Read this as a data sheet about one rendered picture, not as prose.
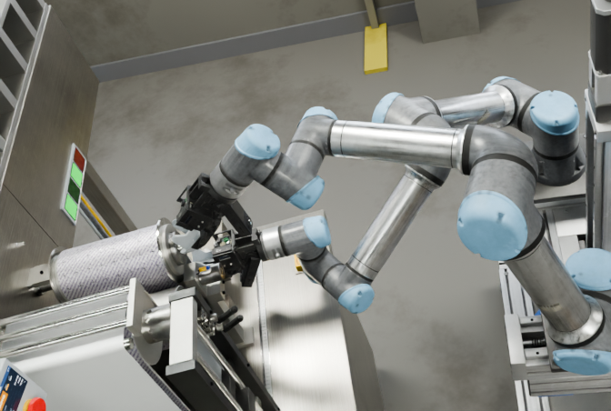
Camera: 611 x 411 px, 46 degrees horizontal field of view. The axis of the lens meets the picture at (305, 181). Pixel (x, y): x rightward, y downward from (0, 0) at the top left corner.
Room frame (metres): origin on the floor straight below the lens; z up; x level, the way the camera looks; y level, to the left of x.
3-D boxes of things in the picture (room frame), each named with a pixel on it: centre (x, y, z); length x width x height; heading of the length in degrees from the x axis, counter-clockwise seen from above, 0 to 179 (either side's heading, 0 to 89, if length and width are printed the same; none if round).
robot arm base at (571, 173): (1.25, -0.66, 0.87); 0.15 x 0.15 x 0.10
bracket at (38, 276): (1.16, 0.62, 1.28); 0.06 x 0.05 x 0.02; 80
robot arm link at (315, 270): (1.10, 0.05, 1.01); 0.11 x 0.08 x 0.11; 21
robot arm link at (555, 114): (1.26, -0.66, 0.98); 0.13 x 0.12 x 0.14; 21
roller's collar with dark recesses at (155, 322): (0.85, 0.35, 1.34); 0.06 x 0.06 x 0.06; 80
